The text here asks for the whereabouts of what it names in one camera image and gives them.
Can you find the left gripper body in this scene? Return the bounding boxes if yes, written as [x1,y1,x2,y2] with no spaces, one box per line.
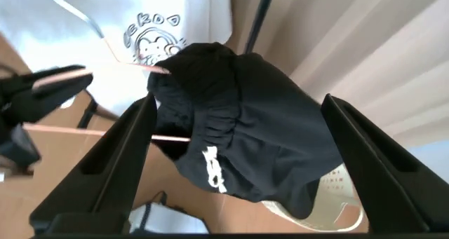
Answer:
[0,121,43,170]

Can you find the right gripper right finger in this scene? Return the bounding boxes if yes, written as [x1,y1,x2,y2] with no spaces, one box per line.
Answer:
[321,93,449,235]

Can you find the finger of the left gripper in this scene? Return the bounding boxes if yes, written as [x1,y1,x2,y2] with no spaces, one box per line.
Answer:
[0,64,88,93]
[0,73,95,127]

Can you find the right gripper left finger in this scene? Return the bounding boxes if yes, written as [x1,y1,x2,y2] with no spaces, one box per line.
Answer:
[28,93,158,235]

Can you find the pink clothes hanger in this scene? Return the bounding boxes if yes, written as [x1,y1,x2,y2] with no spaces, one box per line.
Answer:
[22,0,192,144]

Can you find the black garment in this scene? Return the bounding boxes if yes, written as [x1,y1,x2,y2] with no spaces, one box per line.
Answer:
[146,41,344,221]

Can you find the white printed t-shirt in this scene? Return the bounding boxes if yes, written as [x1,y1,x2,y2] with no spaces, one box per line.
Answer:
[0,0,233,117]

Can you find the white laundry basket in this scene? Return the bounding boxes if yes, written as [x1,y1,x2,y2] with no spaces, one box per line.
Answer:
[261,163,366,233]

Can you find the black clothes rack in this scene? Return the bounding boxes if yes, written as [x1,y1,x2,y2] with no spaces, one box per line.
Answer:
[76,0,278,130]

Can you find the beige curtain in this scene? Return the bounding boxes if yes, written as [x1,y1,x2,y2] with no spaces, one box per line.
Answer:
[224,0,449,149]

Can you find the black cable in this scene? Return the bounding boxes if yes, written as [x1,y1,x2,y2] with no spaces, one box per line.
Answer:
[138,191,170,230]

